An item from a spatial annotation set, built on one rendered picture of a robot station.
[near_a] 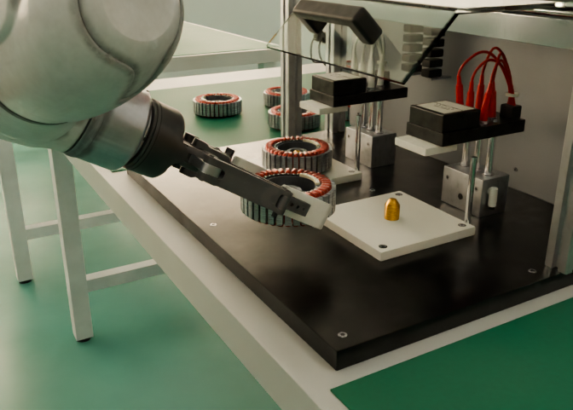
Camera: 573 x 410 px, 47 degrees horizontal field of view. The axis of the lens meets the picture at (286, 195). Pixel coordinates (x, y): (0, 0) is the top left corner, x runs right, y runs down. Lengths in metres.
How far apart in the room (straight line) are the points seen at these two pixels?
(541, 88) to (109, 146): 0.62
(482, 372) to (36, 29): 0.47
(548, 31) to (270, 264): 0.40
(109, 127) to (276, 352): 0.26
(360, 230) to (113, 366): 1.26
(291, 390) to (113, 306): 1.67
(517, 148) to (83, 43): 0.75
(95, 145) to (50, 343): 1.54
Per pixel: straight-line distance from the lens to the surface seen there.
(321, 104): 1.04
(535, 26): 0.79
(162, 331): 2.09
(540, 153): 1.00
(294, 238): 0.82
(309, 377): 0.62
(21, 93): 0.49
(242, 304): 0.72
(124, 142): 0.62
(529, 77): 1.00
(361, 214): 0.87
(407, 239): 0.81
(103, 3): 0.41
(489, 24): 0.83
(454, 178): 0.94
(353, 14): 0.61
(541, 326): 0.73
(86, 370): 1.98
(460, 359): 0.66
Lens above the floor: 1.12
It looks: 21 degrees down
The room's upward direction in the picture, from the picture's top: straight up
